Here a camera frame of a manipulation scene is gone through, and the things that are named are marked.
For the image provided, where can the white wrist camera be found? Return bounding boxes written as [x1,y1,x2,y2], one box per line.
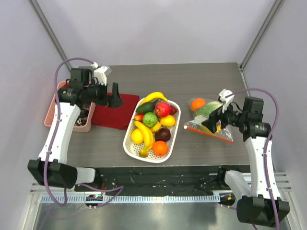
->
[218,89,234,113]
[91,62,111,86]

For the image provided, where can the clear zip top bag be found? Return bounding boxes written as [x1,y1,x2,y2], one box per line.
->
[183,97,235,144]

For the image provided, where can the green white cabbage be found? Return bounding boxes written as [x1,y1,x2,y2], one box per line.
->
[196,101,223,118]

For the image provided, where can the pink compartment tray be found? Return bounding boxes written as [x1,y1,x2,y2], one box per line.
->
[44,96,95,132]

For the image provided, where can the dark wrapped items in tray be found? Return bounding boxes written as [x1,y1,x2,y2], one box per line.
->
[74,103,93,127]

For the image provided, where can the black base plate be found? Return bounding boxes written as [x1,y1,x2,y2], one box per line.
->
[74,165,250,196]

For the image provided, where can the orange fruit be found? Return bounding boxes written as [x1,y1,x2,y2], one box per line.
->
[152,140,168,156]
[189,98,206,111]

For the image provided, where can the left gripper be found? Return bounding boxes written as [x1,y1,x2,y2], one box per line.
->
[84,80,123,108]

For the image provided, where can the dark red mangosteen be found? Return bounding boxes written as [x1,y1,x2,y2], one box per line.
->
[155,127,171,142]

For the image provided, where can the green avocado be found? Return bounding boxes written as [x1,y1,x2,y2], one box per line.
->
[136,102,155,114]

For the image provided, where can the yellow banana bunch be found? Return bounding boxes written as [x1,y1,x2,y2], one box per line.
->
[201,119,221,133]

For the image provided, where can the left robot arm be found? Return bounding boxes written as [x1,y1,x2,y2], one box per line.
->
[27,65,123,191]

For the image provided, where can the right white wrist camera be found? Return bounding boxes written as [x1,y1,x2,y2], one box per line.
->
[218,89,234,113]

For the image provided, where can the white perforated fruit basket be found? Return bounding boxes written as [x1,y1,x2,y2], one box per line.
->
[123,100,181,163]

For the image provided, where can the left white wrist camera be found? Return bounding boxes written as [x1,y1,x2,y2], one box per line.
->
[91,62,111,86]

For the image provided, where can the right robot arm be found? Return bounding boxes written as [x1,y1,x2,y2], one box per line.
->
[202,97,290,229]

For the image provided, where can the red folded cloth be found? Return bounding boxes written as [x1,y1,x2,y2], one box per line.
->
[91,94,140,130]

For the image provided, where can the yellow lemon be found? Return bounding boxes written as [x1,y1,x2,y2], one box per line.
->
[130,128,144,144]
[160,115,176,127]

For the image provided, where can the small green cabbage ball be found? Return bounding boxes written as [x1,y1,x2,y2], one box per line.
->
[142,112,158,128]

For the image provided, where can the small yellow banana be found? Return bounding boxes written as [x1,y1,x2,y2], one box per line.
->
[150,122,162,133]

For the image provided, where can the red apple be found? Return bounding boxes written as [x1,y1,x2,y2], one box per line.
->
[155,102,171,117]

